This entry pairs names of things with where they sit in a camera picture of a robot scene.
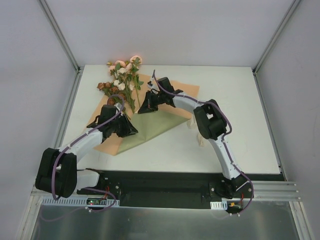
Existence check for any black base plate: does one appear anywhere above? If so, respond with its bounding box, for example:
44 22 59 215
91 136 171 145
77 170 253 209

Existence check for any white cable duct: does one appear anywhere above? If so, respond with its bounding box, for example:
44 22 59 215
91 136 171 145
41 196 120 208
210 200 244 211

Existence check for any aluminium frame post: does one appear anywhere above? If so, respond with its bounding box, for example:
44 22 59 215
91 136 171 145
37 0 84 75
252 0 302 75

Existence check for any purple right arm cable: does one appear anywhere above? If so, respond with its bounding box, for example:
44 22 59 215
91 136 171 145
151 69 255 217

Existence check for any cream ribbon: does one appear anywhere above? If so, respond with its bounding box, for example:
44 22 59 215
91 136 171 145
186 117 205 147

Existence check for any pink rose flower branch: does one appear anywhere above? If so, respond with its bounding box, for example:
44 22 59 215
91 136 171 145
106 55 144 107

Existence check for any right aluminium frame post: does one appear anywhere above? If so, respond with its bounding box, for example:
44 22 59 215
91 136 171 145
252 0 302 75

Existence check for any left white cable duct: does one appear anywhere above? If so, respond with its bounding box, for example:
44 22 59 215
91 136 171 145
41 196 120 208

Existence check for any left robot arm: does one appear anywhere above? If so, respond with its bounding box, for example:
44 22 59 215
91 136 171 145
35 103 138 200

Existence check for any brown rose flower branch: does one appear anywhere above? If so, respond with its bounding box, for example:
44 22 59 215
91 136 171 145
96 82 126 105

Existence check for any cream rose flower branch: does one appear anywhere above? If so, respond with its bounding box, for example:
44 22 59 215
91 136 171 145
113 67 136 113

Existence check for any green and orange wrapping paper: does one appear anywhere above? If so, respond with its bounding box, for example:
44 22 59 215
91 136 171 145
88 74 200 156

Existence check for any aluminium front rail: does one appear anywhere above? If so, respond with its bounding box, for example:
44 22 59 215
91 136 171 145
29 183 300 201

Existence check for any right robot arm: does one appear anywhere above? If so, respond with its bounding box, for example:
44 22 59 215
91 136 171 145
138 77 249 199

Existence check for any right white cable duct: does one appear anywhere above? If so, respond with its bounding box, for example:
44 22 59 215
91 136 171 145
210 200 244 211

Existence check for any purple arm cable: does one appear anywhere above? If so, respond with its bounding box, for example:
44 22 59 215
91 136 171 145
39 94 126 214
151 69 255 217

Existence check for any left aluminium frame post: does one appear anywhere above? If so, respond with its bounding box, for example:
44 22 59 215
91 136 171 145
37 0 84 75

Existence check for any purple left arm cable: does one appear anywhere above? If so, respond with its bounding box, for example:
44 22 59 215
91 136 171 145
39 94 126 214

